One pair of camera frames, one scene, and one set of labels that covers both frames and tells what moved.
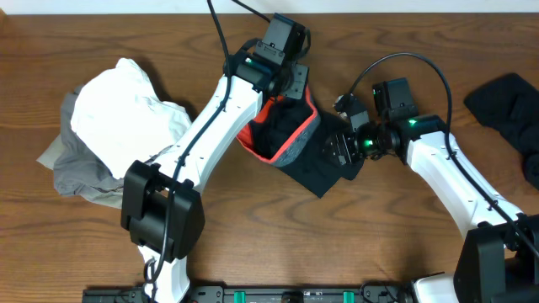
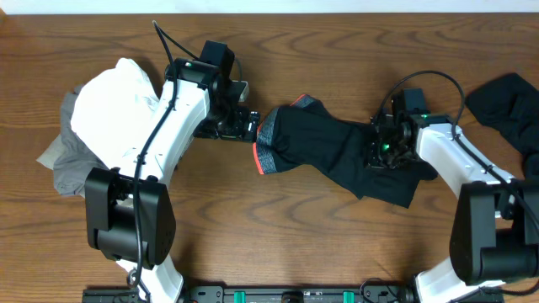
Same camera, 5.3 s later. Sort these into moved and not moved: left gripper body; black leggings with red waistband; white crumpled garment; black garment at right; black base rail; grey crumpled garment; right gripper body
Moved: black leggings with red waistband; right gripper body; left gripper body
Not moved: grey crumpled garment; black garment at right; black base rail; white crumpled garment
